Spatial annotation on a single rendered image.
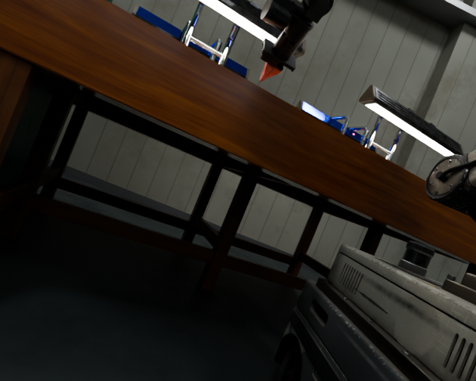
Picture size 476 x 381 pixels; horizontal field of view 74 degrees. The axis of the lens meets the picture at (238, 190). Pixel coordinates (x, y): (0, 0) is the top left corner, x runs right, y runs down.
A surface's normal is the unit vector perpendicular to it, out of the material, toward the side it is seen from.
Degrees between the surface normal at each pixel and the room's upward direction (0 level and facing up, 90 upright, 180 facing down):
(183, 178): 90
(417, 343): 85
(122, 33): 90
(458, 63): 90
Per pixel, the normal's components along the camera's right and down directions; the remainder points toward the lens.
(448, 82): 0.10, 0.05
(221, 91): 0.34, 0.15
